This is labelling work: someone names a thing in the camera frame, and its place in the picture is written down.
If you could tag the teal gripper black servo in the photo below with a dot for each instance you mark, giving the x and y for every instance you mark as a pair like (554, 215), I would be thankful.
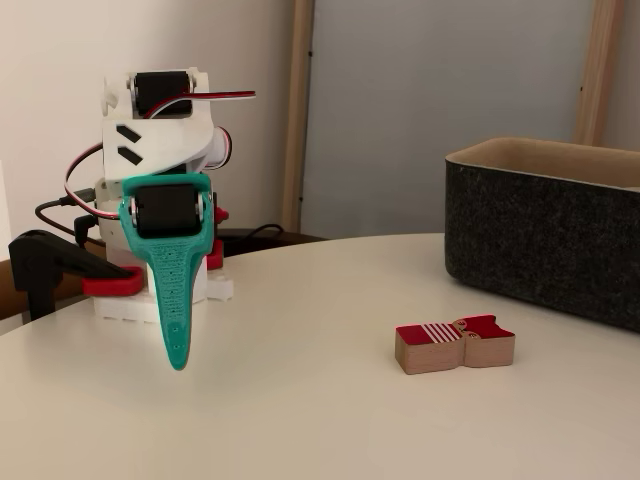
(161, 210)

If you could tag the wooden block red striped top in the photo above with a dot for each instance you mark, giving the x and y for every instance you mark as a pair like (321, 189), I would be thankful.
(435, 355)

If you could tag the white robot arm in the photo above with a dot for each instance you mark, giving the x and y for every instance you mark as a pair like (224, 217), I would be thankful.
(160, 135)

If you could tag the dark grey felt basket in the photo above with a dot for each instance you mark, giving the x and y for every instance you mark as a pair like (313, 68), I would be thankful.
(540, 240)

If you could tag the black clamp red trigger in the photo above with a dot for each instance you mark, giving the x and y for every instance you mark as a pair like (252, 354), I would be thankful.
(215, 257)

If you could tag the black clamp red pad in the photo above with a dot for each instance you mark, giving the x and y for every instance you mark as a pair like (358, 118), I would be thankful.
(35, 260)

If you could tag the grey panel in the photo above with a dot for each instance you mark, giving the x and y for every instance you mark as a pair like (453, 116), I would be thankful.
(440, 100)

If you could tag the white studded base plate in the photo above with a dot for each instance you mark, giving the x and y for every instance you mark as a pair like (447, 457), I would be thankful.
(120, 307)

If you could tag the light wooden post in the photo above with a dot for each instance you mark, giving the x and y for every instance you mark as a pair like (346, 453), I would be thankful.
(597, 75)
(297, 125)

